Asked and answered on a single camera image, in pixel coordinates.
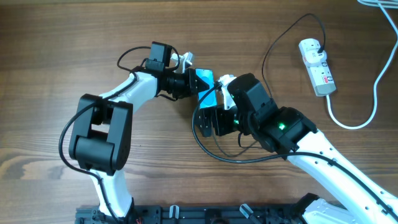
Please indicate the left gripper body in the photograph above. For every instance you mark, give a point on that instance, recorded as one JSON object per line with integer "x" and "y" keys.
{"x": 189, "y": 73}

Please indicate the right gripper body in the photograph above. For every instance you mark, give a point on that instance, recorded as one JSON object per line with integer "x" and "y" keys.
{"x": 227, "y": 120}

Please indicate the turquoise screen smartphone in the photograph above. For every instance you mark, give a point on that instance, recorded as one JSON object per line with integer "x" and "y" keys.
{"x": 207, "y": 76}

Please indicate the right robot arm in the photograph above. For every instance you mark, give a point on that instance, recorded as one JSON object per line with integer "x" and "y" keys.
{"x": 241, "y": 104}

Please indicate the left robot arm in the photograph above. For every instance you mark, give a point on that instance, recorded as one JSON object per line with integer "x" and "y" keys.
{"x": 97, "y": 139}

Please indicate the white USB charger plug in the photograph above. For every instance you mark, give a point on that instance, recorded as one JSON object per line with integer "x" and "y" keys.
{"x": 313, "y": 58}

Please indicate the white power strip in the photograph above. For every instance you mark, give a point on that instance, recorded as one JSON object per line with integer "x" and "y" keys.
{"x": 320, "y": 76}

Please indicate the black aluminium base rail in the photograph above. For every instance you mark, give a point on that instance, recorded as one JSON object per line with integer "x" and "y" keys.
{"x": 268, "y": 213}

